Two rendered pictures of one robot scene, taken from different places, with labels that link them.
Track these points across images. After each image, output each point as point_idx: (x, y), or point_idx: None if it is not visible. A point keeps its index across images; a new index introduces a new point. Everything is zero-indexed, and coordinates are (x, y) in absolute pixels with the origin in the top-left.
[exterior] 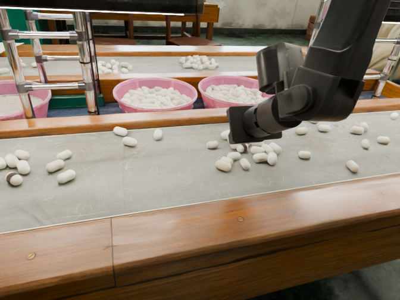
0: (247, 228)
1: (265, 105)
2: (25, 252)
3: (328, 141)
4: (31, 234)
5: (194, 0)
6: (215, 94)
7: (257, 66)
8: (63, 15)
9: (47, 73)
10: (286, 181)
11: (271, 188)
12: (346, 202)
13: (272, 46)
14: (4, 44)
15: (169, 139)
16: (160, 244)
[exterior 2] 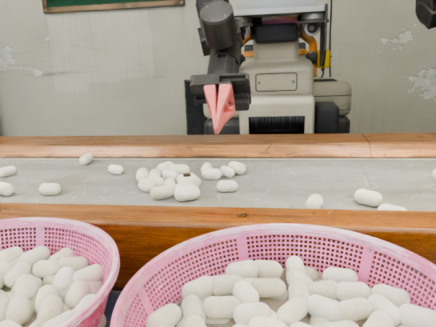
0: (259, 135)
1: (237, 49)
2: (427, 137)
3: (39, 183)
4: (432, 141)
5: None
6: (29, 326)
7: (233, 23)
8: None
9: None
10: (177, 163)
11: (202, 160)
12: (161, 138)
13: (226, 2)
14: None
15: (292, 206)
16: (328, 135)
